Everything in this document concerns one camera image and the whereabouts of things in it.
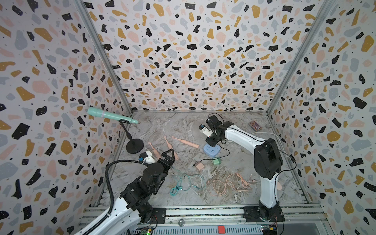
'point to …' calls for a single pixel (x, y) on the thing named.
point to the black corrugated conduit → (108, 186)
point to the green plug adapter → (216, 161)
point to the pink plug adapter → (199, 165)
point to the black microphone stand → (134, 146)
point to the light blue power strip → (211, 152)
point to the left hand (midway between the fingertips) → (175, 155)
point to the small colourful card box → (256, 127)
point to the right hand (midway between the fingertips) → (212, 140)
